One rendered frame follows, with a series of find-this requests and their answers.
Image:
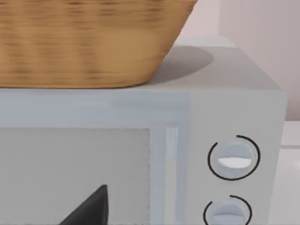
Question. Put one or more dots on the pale microwave door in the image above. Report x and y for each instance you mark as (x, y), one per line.
(70, 112)

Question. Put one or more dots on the woven wicker basket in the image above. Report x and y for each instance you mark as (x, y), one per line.
(82, 42)

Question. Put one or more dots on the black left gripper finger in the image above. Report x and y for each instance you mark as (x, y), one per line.
(96, 206)

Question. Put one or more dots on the pale microwave knob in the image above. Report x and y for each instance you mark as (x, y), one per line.
(234, 158)
(227, 212)

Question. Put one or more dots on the pale microwave oven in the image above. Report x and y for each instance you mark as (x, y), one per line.
(234, 98)

